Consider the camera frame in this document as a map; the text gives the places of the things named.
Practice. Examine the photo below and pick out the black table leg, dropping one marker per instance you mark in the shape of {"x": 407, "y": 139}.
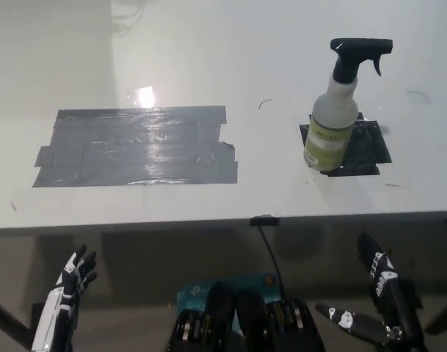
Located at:
{"x": 6, "y": 319}
{"x": 443, "y": 313}

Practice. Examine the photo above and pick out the black tape patch on table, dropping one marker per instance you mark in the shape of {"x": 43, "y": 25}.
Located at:
{"x": 370, "y": 146}

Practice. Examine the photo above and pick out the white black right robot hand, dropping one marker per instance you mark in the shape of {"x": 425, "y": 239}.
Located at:
{"x": 388, "y": 289}

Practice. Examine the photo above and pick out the green label spray bottle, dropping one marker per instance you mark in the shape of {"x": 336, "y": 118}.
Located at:
{"x": 331, "y": 128}

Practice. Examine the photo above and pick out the teal router box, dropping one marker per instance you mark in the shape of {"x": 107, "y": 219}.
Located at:
{"x": 193, "y": 291}

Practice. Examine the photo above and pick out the grey duct tape patch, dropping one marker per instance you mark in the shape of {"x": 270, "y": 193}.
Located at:
{"x": 135, "y": 146}

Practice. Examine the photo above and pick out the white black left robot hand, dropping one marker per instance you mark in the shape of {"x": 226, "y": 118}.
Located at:
{"x": 67, "y": 286}

